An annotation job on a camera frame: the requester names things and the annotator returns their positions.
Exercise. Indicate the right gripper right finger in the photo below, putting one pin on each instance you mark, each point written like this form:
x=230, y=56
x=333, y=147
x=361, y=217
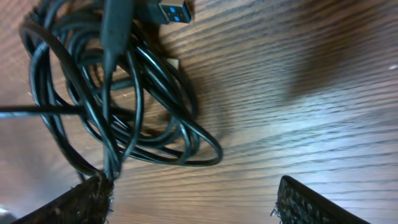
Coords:
x=298, y=204

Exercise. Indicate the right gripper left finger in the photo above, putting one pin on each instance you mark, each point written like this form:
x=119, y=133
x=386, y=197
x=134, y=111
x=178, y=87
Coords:
x=87, y=203

